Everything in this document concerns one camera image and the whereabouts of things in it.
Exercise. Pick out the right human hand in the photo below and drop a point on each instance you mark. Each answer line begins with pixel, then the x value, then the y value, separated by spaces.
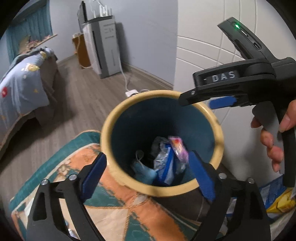
pixel 266 116

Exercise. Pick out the white wifi router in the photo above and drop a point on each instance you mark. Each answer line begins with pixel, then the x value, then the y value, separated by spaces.
pixel 98 9

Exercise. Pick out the white power strip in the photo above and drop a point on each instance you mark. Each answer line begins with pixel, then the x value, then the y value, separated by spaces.
pixel 130 93

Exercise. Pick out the yellow teal trash bin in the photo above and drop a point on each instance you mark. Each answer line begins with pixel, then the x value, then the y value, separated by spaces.
pixel 137 121

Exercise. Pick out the clothes pile on windowsill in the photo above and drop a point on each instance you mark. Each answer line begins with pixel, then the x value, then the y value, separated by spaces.
pixel 27 44

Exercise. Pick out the yellow blue package on floor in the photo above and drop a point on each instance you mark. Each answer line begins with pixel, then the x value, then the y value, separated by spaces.
pixel 277 200

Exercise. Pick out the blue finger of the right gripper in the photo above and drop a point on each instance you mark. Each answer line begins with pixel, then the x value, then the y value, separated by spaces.
pixel 222 102
pixel 194 96

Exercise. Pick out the wooden tv cabinet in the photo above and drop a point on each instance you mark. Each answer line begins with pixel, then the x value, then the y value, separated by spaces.
pixel 81 51

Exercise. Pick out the light blue plastic bag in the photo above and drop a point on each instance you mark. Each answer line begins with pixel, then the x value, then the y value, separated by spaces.
pixel 142 173

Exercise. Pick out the pink purple snack wrapper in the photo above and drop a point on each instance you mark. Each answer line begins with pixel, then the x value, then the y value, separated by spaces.
pixel 180 152

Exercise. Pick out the patterned teal orange cushion mat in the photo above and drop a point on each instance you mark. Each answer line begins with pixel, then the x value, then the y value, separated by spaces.
pixel 118 212

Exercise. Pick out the teal window curtain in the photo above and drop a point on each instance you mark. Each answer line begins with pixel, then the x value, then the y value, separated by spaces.
pixel 33 21

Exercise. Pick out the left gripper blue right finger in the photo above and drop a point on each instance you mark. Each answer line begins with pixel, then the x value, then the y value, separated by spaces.
pixel 249 219

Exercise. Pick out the bed with blue quilt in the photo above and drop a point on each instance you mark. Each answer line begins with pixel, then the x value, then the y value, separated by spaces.
pixel 25 87

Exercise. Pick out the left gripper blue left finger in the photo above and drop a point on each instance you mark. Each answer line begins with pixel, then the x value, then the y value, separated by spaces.
pixel 46 220

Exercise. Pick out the blue white snack bag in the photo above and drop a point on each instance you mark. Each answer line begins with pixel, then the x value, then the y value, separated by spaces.
pixel 165 162

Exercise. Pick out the black television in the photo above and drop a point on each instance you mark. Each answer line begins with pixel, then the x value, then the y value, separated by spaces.
pixel 82 15

